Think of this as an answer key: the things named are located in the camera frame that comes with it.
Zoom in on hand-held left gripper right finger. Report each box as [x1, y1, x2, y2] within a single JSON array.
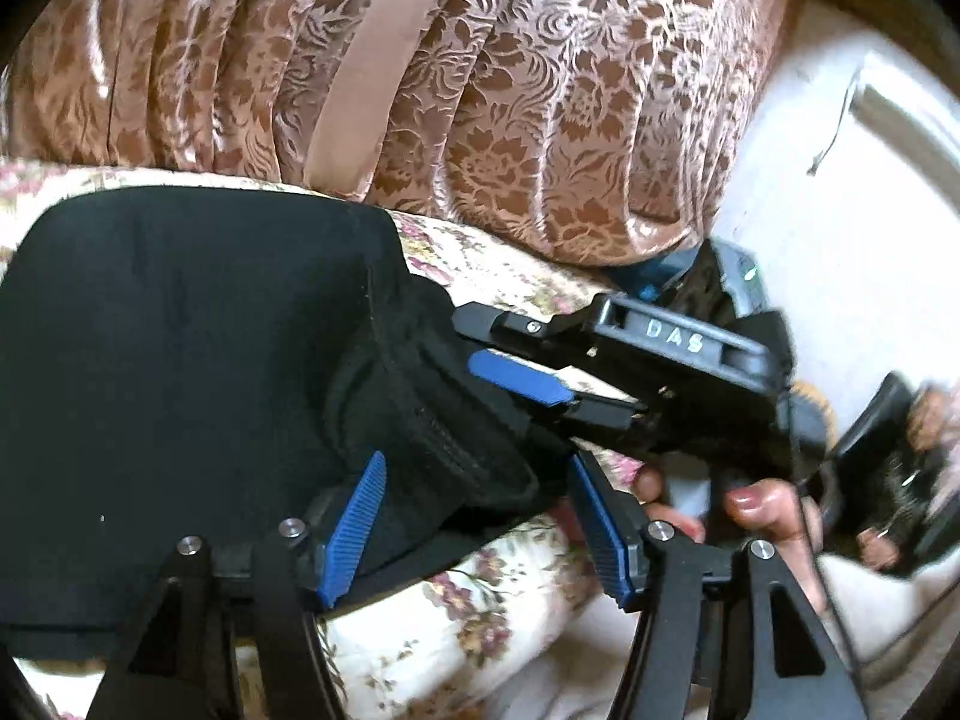
[[568, 453, 865, 720]]

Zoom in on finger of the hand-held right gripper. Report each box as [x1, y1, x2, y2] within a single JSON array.
[[452, 302, 601, 365], [467, 351, 650, 436]]

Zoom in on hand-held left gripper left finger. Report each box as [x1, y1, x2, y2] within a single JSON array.
[[82, 450, 388, 720]]

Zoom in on black pants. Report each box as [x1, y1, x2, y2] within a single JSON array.
[[0, 186, 572, 662]]

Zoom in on person's right hand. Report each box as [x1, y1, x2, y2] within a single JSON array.
[[636, 463, 832, 616]]

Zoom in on floral bedsheet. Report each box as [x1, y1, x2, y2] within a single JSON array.
[[0, 157, 833, 720]]

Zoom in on brown floral curtain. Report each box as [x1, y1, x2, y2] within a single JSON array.
[[0, 0, 808, 268]]

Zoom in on grey metal pipe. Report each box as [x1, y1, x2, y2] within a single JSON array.
[[861, 81, 960, 167]]

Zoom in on black strapped device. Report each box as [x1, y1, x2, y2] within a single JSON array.
[[831, 370, 960, 580]]

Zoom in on thin wall cable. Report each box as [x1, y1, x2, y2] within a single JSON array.
[[807, 67, 863, 176]]

